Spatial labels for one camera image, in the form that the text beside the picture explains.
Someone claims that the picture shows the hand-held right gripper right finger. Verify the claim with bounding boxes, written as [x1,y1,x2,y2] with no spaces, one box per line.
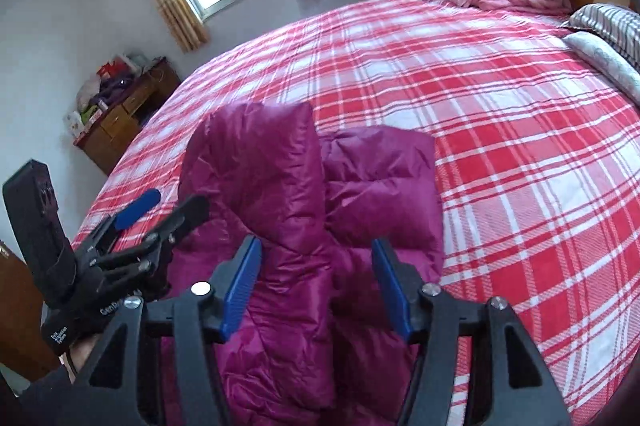
[371,237,573,426]

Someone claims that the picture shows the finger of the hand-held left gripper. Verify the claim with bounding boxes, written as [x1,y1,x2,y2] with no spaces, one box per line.
[75,189,162,257]
[92,195,211,279]

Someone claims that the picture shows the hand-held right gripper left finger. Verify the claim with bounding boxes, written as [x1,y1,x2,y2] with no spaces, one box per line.
[72,233,263,426]

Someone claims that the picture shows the magenta puffer jacket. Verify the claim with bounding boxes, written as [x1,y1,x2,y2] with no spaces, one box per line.
[162,100,446,426]

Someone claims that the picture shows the person's left forearm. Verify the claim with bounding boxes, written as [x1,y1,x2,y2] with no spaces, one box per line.
[0,333,103,426]

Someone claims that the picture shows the purple clothes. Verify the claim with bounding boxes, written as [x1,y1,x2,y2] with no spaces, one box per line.
[100,76,133,100]

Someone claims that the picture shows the brown wooden desk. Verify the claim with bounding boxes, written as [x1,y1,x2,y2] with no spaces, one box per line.
[74,57,182,177]

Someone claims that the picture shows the brown wooden door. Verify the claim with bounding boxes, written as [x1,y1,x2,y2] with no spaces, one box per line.
[0,241,61,382]

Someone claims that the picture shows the white plastic bag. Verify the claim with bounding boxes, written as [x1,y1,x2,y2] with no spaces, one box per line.
[64,110,83,139]

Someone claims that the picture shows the bed with red plaid sheet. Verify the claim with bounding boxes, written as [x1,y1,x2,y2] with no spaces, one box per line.
[72,0,640,426]

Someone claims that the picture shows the white pillow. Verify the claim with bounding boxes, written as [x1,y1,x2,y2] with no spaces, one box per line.
[564,31,640,107]

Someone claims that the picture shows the striped pillow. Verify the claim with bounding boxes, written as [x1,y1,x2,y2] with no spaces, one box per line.
[562,4,640,72]

